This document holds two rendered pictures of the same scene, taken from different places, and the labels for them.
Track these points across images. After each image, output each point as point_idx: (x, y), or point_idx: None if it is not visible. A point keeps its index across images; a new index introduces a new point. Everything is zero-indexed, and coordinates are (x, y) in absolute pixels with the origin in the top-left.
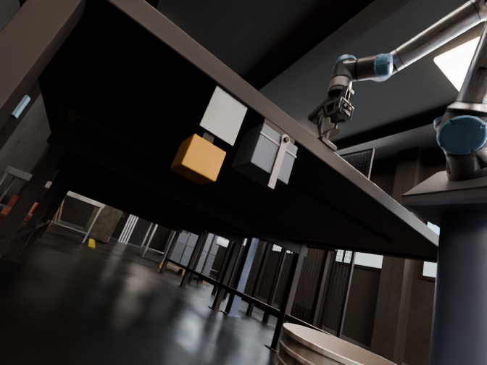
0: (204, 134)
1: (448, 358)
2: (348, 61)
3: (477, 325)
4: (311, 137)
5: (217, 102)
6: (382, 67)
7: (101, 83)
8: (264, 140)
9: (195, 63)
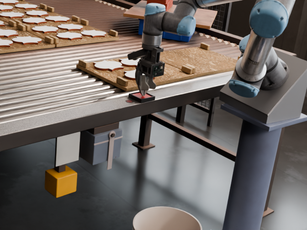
0: (59, 166)
1: (233, 203)
2: (156, 18)
3: (247, 189)
4: (132, 107)
5: (61, 145)
6: (184, 34)
7: None
8: (97, 146)
9: (41, 140)
